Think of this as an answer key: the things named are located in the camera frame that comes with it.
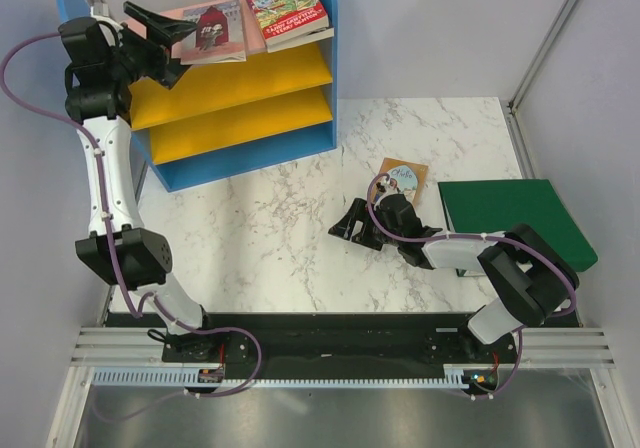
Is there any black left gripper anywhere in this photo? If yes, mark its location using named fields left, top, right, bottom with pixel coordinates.
left=107, top=4, right=199, bottom=91

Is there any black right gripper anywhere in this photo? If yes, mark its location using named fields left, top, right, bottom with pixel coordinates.
left=328, top=198, right=402, bottom=251

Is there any Hamlet picture book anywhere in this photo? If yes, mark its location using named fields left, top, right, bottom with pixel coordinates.
left=180, top=0, right=246, bottom=65

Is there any Othello tan picture book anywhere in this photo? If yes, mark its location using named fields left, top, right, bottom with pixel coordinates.
left=379, top=158, right=428, bottom=206

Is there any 13-Storey Treehouse red book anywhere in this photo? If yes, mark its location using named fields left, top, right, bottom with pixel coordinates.
left=247, top=0, right=330, bottom=48

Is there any Nineteen Eighty-Four blue book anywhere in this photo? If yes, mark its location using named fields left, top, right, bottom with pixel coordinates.
left=267, top=27, right=335, bottom=53

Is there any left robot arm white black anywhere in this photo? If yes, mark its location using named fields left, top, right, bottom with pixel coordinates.
left=58, top=2, right=220, bottom=361

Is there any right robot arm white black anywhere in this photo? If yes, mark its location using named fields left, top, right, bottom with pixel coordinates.
left=329, top=194, right=579, bottom=362

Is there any colourful blue wooden bookshelf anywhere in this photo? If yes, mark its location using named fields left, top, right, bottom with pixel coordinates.
left=55, top=0, right=340, bottom=193

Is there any green lever arch file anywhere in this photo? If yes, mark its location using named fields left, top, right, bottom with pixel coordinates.
left=438, top=179, right=598, bottom=273

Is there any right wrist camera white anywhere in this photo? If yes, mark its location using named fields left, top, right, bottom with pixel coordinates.
left=373, top=181, right=393, bottom=203

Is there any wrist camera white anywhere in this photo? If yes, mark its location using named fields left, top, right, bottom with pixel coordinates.
left=373, top=181, right=393, bottom=203
left=90, top=2, right=119, bottom=28

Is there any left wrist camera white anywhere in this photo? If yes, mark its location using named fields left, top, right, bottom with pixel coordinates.
left=90, top=2, right=119, bottom=28

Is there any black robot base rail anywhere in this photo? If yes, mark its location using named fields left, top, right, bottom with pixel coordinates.
left=102, top=308, right=586, bottom=382

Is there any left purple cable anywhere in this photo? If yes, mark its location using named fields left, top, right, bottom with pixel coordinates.
left=0, top=31, right=266, bottom=422

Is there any light blue cable duct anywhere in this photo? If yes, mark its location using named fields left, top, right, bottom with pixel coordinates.
left=91, top=367, right=469, bottom=389

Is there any aluminium frame post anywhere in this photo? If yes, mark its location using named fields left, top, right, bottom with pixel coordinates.
left=505, top=0, right=601, bottom=114

